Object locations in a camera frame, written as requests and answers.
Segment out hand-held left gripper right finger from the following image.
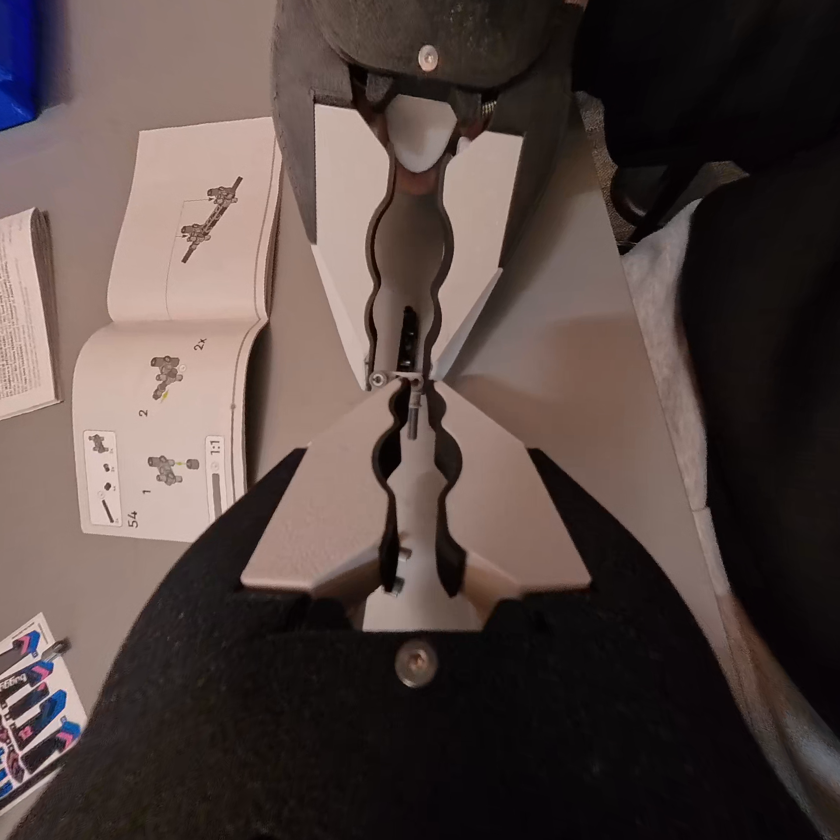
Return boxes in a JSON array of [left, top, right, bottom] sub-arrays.
[[422, 381, 595, 600]]

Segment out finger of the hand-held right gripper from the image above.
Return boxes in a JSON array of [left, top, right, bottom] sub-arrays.
[[425, 131, 527, 382], [314, 101, 398, 392]]

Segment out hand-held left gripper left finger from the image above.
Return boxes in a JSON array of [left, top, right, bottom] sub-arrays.
[[241, 381, 404, 599]]

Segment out black lego beam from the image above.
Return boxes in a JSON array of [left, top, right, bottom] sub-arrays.
[[395, 306, 421, 372]]

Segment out grey lego connector with axle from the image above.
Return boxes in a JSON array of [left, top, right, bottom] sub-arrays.
[[369, 369, 429, 448]]

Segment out grey lego cross connector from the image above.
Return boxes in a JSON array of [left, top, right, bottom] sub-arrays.
[[386, 546, 413, 599]]

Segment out open instruction booklet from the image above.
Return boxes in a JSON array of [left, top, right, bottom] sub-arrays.
[[71, 117, 284, 544]]

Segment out white fleece cloth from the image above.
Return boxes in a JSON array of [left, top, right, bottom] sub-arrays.
[[619, 197, 724, 519]]

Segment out folded paper leaflet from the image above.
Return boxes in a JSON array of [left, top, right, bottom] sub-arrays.
[[0, 207, 61, 422]]

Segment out blue pink sticker sheet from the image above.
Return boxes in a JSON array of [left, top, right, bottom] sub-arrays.
[[0, 612, 90, 807]]

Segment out blue plastic bin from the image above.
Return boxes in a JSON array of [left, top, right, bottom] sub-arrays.
[[0, 0, 70, 133]]

